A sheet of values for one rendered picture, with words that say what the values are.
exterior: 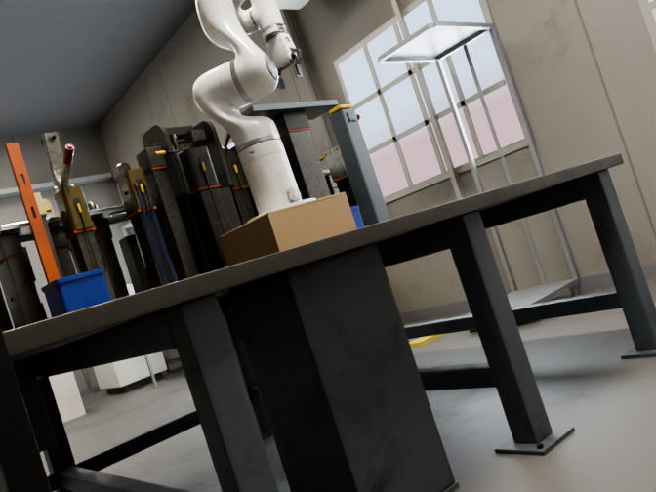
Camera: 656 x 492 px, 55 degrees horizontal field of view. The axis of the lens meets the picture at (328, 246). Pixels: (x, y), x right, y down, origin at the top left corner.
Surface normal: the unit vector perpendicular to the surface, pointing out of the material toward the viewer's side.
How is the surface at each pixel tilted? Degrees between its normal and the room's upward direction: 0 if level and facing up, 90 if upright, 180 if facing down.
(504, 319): 90
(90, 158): 90
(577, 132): 90
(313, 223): 90
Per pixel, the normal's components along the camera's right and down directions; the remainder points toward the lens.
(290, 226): 0.59, -0.22
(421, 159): -0.75, 0.22
